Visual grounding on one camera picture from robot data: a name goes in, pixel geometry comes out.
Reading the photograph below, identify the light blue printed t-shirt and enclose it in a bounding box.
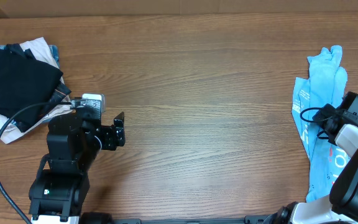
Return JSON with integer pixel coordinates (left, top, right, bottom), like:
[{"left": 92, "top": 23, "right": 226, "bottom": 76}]
[{"left": 291, "top": 45, "right": 350, "bottom": 202}]

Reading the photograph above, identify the beige folded garment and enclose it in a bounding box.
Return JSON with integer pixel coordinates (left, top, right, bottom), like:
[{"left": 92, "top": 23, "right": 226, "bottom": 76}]
[{"left": 0, "top": 37, "right": 73, "bottom": 144}]

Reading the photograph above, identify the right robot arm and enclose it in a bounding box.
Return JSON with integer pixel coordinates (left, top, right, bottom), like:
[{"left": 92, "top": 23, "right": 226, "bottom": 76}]
[{"left": 264, "top": 101, "right": 358, "bottom": 223}]

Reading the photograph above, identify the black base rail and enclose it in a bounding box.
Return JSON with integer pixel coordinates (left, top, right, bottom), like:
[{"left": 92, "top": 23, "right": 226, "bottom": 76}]
[{"left": 79, "top": 212, "right": 269, "bottom": 224}]

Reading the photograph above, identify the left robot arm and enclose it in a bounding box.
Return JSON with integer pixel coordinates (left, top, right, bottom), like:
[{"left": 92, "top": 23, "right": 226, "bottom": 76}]
[{"left": 29, "top": 112, "right": 126, "bottom": 223}]

